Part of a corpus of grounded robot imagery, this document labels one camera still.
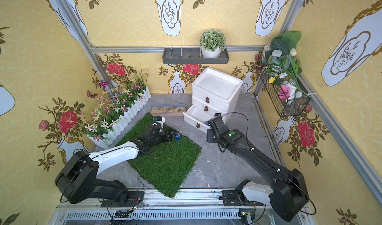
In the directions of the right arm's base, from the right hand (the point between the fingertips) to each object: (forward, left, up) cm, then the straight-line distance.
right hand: (219, 130), depth 84 cm
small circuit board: (-37, +40, -10) cm, 55 cm away
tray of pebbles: (+21, +34, -10) cm, 41 cm away
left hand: (0, +28, -4) cm, 29 cm away
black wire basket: (+9, -39, +12) cm, 42 cm away
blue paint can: (0, +25, -10) cm, 27 cm away
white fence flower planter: (+11, +63, +6) cm, 64 cm away
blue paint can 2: (0, +7, +6) cm, 9 cm away
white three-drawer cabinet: (+20, +3, +10) cm, 23 cm away
